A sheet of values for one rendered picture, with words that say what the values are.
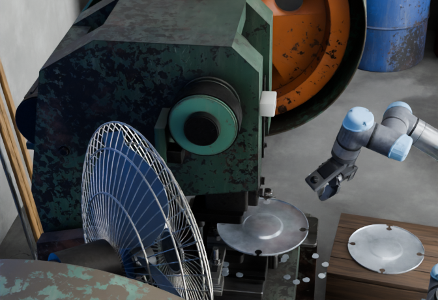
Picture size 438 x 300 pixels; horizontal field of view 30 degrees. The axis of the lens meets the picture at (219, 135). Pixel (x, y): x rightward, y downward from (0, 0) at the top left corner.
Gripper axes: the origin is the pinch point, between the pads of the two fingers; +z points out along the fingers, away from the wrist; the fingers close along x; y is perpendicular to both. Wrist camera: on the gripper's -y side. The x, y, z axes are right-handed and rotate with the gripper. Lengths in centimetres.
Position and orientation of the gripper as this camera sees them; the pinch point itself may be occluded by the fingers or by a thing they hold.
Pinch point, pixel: (319, 197)
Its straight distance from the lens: 248.4
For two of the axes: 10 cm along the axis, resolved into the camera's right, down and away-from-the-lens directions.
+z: -1.9, 6.7, 7.2
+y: 7.8, -3.4, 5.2
